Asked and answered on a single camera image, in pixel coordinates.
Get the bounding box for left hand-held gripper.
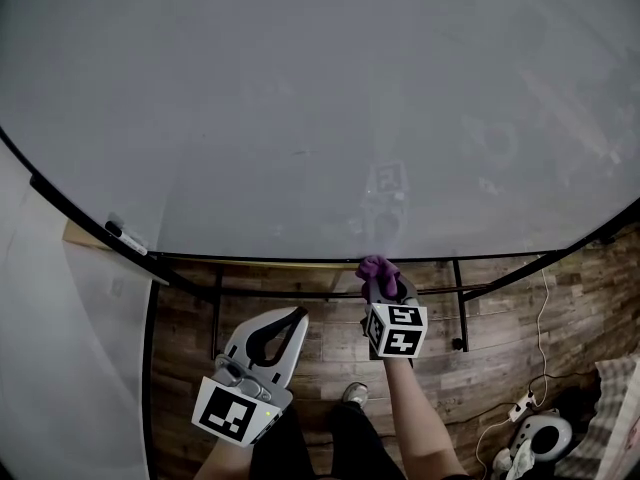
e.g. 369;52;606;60
190;306;310;449

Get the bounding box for white cable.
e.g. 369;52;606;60
536;254;552;395

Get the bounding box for white marker pen black cap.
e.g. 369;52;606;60
104;219;149;257

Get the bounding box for white round device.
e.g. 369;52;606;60
514;409;574;467

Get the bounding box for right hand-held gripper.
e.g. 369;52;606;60
360;276;429;361

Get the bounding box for person's right forearm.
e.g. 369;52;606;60
381;355;469;480

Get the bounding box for black cable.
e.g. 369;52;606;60
529;371;602;395

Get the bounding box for white power strip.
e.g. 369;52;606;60
506;392;538;422

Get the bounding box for whiteboard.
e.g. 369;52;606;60
0;0;640;480

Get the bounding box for white sneaker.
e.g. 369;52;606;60
491;442;534;480

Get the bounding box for checked fabric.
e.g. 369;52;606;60
554;357;640;480

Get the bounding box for purple cloth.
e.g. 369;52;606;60
355;254;402;297

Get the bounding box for person's right shoe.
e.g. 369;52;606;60
341;381;370;410

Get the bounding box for person's left forearm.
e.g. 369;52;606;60
191;435;257;480

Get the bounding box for wooden table white legs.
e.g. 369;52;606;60
61;219;364;290

